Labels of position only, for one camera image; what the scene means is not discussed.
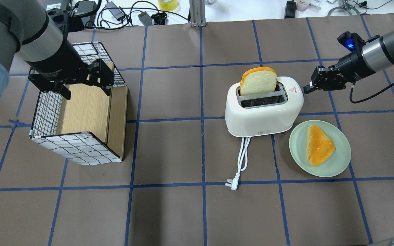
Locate black power adapter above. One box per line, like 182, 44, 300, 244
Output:
75, 1, 97, 16

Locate checkered wire wooden shelf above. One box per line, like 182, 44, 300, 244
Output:
29, 42, 128, 165

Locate orange bread on plate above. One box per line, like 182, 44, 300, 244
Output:
305, 125, 335, 167

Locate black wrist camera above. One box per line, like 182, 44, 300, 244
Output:
337, 31, 380, 52

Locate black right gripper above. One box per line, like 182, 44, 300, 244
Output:
303, 51, 375, 94

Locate bread slice in toaster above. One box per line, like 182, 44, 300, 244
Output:
239, 67, 277, 96

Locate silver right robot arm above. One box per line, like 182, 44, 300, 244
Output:
303, 30, 394, 94

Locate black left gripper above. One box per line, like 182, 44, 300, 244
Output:
28, 59, 115, 100

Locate white toaster power cable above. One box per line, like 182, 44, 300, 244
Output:
225, 137, 251, 190

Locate aluminium frame post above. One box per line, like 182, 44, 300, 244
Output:
189, 0, 207, 27

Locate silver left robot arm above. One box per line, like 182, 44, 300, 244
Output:
0, 0, 114, 100

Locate white two-slot toaster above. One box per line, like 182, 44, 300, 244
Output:
225, 77, 304, 138

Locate light green plate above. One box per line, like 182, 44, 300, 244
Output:
289, 120, 351, 177

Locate yellow tape roll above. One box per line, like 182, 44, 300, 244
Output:
158, 0, 179, 12

